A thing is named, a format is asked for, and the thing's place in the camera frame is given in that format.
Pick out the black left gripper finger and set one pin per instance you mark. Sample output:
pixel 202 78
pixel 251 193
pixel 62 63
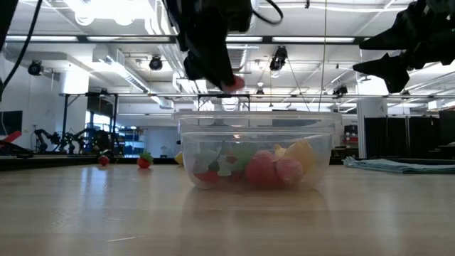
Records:
pixel 192 67
pixel 215 60

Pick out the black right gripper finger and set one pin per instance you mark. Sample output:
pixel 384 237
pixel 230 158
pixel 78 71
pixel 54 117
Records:
pixel 389 69
pixel 391 39

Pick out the yellow plastic lemon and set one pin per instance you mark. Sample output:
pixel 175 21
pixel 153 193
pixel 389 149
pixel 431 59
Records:
pixel 179 158

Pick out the yellow plastic banana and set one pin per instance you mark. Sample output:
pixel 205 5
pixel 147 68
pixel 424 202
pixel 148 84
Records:
pixel 302 153

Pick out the black background robot arm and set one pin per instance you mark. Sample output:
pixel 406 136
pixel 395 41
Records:
pixel 76 140
pixel 42 137

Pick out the clear plastic tupperware container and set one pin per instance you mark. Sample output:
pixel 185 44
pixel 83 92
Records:
pixel 256 122

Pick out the black ceiling spotlight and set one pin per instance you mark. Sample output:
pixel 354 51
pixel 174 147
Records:
pixel 340 90
pixel 279 58
pixel 35 67
pixel 155 63

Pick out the grey horizontal truss pipe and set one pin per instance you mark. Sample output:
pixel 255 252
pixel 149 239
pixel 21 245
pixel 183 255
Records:
pixel 426 96

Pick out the black partition screen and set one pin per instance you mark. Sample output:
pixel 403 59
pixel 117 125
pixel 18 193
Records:
pixel 401 137

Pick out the shelf with boxes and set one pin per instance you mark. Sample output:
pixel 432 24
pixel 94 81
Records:
pixel 351 139

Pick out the dark cabinet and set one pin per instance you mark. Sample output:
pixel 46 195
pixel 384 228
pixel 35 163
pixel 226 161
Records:
pixel 448 124

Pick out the folded teal cloth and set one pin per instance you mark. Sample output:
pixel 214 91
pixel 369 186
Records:
pixel 398 165

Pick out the red cherry with stem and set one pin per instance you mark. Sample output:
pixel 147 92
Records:
pixel 103 160

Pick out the red slanted object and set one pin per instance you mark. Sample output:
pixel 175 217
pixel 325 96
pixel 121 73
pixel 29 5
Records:
pixel 12 137

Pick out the silver ventilation duct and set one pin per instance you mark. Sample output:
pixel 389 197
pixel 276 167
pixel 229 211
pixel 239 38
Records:
pixel 241 58

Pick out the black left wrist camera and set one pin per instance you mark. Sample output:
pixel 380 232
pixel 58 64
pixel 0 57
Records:
pixel 240 16

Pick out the black frame beam with lights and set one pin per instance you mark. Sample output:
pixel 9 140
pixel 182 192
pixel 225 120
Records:
pixel 267 39

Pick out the black metal rack frame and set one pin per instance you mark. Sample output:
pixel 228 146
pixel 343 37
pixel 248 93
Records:
pixel 65 117

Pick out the dark wall monitor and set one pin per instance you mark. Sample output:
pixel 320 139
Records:
pixel 10 122

